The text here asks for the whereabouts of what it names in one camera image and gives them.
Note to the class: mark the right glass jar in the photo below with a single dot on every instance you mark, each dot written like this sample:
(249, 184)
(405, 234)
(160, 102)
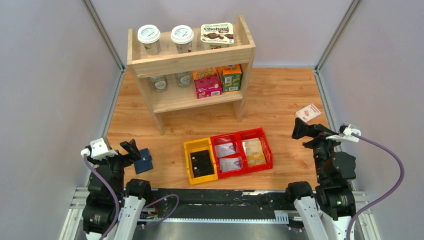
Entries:
(183, 79)

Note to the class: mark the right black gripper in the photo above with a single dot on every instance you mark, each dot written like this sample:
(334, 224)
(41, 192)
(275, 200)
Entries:
(319, 132)

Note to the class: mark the glass jar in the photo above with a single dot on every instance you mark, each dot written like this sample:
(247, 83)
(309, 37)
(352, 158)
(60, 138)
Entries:
(183, 79)
(159, 83)

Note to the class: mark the left glass jar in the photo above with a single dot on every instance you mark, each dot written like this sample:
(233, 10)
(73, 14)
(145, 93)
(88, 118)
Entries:
(159, 83)

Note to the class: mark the white-lidded paper cup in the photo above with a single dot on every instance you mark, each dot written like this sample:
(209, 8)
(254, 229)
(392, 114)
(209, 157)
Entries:
(149, 35)
(182, 36)

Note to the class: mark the yellow plastic bin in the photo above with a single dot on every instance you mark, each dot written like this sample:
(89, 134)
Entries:
(199, 145)

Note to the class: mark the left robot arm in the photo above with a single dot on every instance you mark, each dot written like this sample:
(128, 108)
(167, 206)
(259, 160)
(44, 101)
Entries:
(113, 208)

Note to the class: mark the upper silver credit card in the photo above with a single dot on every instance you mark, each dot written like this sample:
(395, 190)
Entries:
(224, 150)

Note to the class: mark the silver credit card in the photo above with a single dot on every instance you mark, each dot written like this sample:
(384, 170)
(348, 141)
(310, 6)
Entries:
(224, 150)
(229, 164)

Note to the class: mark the left white-lidded paper cup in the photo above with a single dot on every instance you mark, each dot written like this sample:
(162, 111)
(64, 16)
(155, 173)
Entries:
(149, 35)

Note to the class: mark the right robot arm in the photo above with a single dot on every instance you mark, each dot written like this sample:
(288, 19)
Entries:
(326, 210)

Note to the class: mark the blue leather card holder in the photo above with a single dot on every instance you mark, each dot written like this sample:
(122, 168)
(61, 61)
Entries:
(144, 163)

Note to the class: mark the Chobani yogurt cup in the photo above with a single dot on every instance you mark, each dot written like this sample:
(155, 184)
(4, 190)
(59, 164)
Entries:
(217, 35)

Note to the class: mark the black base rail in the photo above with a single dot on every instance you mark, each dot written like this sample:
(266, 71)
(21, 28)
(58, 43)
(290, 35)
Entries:
(226, 204)

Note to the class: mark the right white-lidded paper cup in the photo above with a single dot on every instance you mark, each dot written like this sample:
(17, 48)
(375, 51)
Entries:
(182, 36)

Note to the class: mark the lower silver credit card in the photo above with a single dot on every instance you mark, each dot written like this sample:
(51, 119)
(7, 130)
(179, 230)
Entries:
(229, 164)

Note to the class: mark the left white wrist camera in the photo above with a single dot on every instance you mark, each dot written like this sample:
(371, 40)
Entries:
(98, 149)

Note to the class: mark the wooden two-tier shelf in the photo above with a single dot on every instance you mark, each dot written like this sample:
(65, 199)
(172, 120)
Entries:
(142, 66)

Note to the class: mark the green orange carton box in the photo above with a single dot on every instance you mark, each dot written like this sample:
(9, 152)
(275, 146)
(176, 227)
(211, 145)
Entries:
(231, 77)

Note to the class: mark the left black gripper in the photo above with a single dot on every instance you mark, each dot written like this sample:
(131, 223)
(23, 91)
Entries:
(132, 150)

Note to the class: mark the black credit card stack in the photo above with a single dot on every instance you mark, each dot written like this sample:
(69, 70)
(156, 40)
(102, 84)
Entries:
(201, 163)

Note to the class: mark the pink white small box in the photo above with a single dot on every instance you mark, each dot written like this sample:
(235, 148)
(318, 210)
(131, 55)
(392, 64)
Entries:
(308, 113)

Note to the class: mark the orange pink Scrub Mommy box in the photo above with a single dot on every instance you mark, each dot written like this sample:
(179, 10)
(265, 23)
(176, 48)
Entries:
(207, 83)

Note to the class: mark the red double plastic bin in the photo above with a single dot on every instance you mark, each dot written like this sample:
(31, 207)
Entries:
(236, 138)

